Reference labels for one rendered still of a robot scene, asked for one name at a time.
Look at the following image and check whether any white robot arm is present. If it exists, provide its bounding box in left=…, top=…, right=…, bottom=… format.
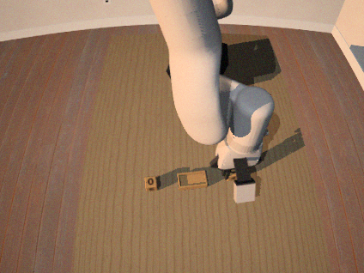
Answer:
left=149, top=0, right=275, bottom=203

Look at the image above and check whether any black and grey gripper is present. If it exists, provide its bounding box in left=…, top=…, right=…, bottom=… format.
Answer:
left=209, top=136, right=263, bottom=180

